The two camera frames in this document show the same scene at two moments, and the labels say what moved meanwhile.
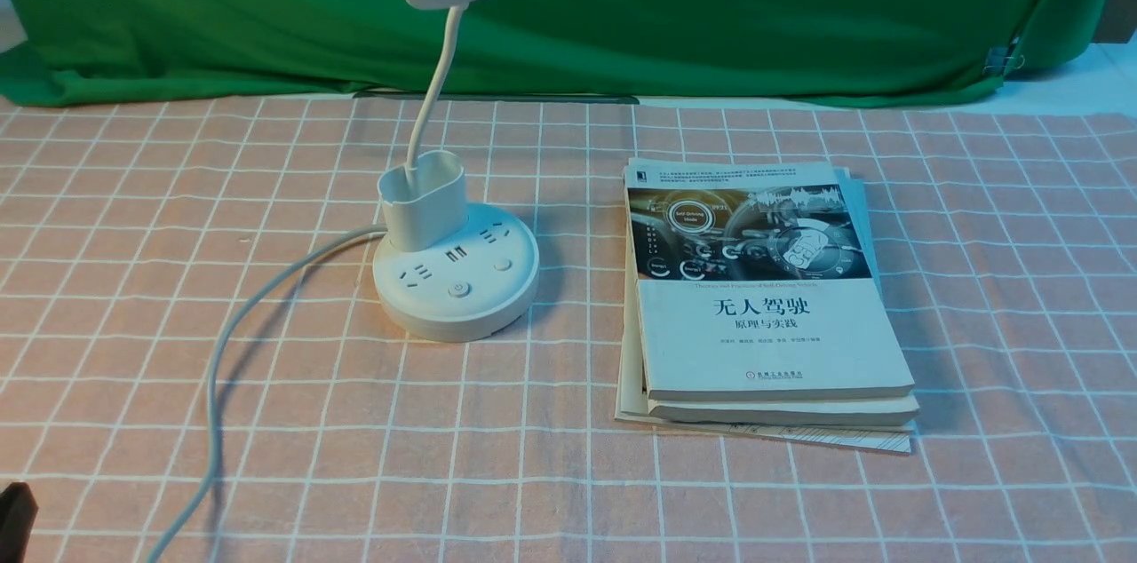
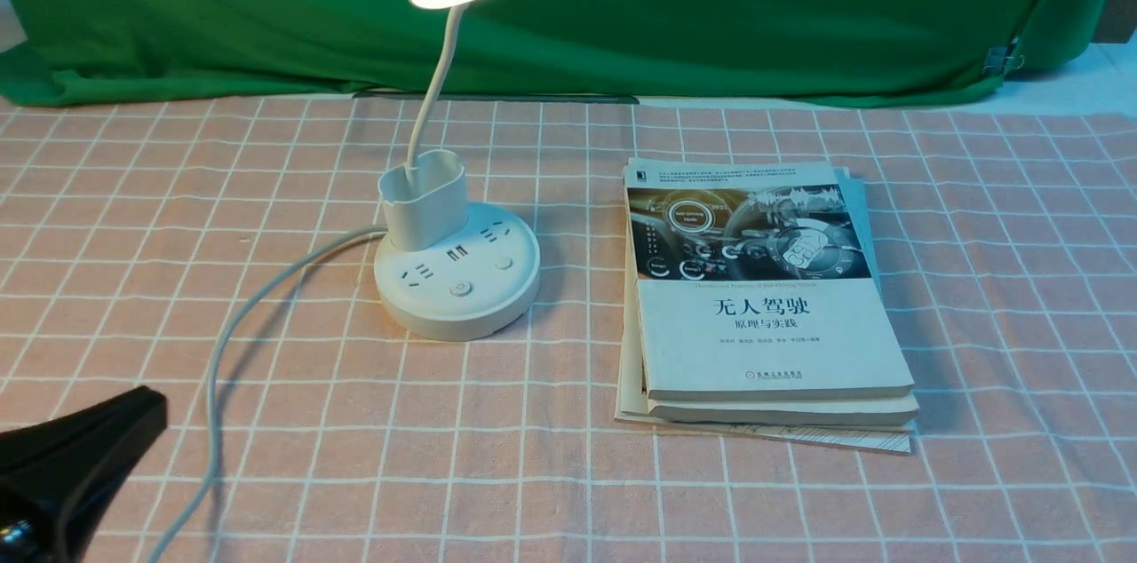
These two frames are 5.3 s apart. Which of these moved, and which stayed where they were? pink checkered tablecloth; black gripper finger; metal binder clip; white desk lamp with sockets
Moved: black gripper finger
Stayed: pink checkered tablecloth; metal binder clip; white desk lamp with sockets
